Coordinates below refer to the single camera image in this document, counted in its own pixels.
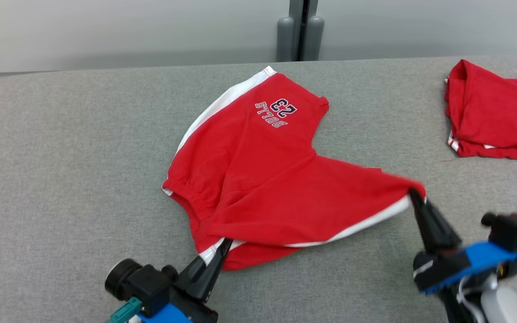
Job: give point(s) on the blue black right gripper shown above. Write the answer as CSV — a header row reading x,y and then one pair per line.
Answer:
x,y
460,264

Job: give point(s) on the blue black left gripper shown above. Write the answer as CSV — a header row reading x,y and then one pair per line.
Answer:
x,y
182,312

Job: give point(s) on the red white printed shorts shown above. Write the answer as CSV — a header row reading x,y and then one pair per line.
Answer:
x,y
267,179

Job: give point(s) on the red white jersey shirt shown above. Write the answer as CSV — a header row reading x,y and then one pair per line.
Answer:
x,y
492,116

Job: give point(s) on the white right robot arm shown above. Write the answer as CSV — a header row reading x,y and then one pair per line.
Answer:
x,y
505,305

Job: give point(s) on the grey cylindrical partition foot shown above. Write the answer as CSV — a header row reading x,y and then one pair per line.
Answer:
x,y
314,40
285,40

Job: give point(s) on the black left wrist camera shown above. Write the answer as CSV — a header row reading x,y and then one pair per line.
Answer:
x,y
151,287

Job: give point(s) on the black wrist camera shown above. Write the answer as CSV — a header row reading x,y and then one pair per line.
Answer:
x,y
151,287
512,231

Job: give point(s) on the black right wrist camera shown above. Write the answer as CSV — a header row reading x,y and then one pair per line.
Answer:
x,y
512,231

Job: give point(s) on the grey partition post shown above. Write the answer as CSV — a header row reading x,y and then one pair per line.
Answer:
x,y
295,9

